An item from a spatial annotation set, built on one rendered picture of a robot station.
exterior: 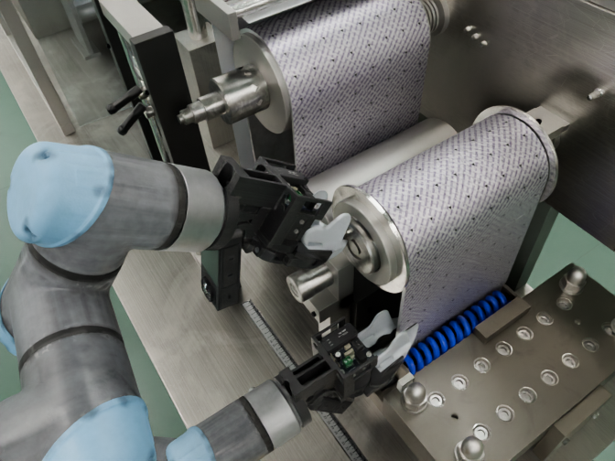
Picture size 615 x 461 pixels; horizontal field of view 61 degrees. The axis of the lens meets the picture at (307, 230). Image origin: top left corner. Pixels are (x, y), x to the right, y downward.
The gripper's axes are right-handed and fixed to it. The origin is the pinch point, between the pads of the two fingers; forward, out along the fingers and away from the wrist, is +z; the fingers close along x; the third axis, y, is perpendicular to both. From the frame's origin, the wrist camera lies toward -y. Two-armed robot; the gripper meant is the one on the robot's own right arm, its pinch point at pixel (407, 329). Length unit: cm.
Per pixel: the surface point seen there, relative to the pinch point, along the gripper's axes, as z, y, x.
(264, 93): -3.7, 25.7, 27.9
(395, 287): -3.3, 13.0, 0.2
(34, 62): -25, 3, 102
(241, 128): -2.3, 10.8, 41.3
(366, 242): -5.1, 19.3, 3.9
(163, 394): -37, -109, 72
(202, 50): 6, 7, 74
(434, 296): 3.8, 5.3, -0.3
